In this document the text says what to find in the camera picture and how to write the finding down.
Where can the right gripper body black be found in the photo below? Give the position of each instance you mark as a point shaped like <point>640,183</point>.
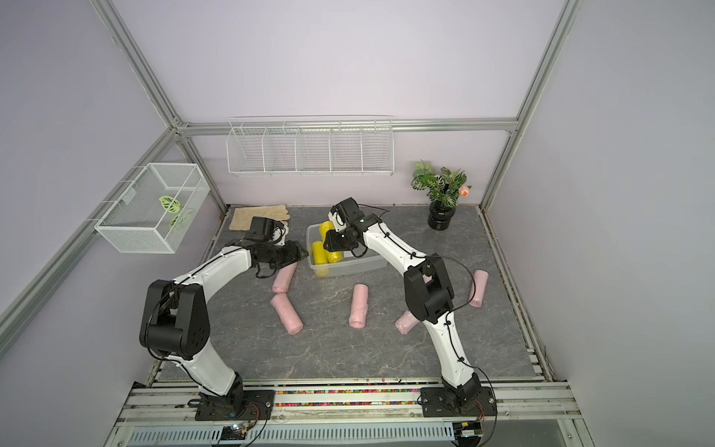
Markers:
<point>343,237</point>

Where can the green leaf in basket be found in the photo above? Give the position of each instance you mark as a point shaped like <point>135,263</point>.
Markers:
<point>170,204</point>

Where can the yellow trash bag roll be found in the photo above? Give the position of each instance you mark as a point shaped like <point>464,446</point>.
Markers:
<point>331,246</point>
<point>321,260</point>

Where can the pink roll far right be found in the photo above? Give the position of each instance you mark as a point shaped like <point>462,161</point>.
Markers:
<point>476,295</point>

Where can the potted green plant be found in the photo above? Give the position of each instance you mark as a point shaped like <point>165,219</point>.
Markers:
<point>444,188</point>

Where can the white mesh basket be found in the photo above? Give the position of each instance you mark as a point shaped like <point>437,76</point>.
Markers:
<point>137,224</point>

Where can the clear plastic storage box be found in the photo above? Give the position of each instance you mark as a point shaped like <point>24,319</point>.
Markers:
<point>353,262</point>

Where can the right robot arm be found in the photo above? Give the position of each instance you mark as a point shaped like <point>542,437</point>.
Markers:
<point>429,294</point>

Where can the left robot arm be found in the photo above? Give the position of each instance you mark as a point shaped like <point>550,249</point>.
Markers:
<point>176,323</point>

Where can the pink roll lower left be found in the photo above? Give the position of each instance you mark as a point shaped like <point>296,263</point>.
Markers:
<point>287,314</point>

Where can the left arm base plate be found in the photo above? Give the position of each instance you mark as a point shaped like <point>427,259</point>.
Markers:
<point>243,405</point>

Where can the pink roll lower right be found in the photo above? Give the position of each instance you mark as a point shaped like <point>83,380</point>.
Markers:
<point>406,322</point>

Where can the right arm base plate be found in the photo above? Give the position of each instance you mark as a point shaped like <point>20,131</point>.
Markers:
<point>441,402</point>

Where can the pink roll centre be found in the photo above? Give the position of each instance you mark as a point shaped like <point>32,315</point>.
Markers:
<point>359,306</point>

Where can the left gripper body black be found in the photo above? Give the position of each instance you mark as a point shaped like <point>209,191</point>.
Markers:
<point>282,255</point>

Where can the pink roll upper left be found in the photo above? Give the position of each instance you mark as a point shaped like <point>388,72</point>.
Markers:
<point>283,279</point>

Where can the pink roll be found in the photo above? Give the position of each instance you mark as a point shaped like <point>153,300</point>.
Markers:
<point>406,322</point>
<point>287,314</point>
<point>283,279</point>
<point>476,295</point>
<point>359,306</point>

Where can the white wire wall shelf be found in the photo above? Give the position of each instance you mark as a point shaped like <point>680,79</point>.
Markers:
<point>311,146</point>

